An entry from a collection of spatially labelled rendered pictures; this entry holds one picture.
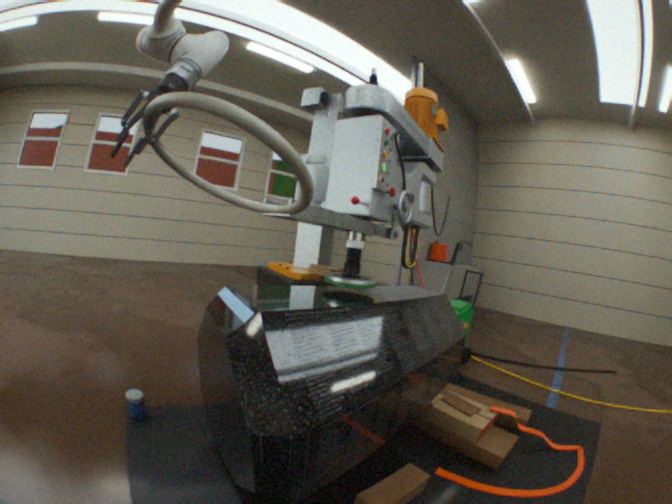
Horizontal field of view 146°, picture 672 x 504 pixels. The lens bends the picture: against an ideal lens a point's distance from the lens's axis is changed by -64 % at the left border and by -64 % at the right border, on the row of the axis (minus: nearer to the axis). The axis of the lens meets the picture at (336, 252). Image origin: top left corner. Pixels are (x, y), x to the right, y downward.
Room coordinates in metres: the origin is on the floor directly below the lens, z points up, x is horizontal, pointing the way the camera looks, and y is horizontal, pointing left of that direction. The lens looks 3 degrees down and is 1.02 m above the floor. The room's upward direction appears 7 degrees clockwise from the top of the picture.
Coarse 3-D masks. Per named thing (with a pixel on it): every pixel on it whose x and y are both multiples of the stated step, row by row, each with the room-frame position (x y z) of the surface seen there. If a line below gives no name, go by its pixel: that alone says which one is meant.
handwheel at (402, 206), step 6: (402, 192) 1.13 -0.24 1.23; (408, 192) 1.16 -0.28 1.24; (402, 198) 1.11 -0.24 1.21; (408, 198) 1.20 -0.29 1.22; (396, 204) 1.19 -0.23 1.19; (402, 204) 1.15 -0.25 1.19; (408, 204) 1.16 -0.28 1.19; (402, 210) 1.16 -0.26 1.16; (408, 210) 1.16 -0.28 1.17; (408, 216) 1.21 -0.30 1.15; (402, 222) 1.14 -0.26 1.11; (408, 222) 1.19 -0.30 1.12
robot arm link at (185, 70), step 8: (176, 64) 0.49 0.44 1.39; (184, 64) 0.50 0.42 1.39; (192, 64) 0.51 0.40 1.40; (168, 72) 0.49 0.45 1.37; (176, 72) 0.49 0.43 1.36; (184, 72) 0.50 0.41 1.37; (192, 72) 0.52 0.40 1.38; (200, 72) 0.54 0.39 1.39; (184, 80) 0.51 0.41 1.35; (192, 80) 0.53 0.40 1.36
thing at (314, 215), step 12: (276, 204) 0.85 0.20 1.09; (312, 204) 0.83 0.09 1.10; (276, 216) 0.83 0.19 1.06; (288, 216) 0.75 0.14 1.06; (300, 216) 0.79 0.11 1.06; (312, 216) 0.83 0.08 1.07; (324, 216) 0.88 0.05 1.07; (336, 216) 0.93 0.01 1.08; (348, 216) 0.99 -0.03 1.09; (336, 228) 1.08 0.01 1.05; (348, 228) 1.00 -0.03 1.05; (360, 228) 1.06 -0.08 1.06; (372, 228) 1.14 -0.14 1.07; (384, 228) 1.23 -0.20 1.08
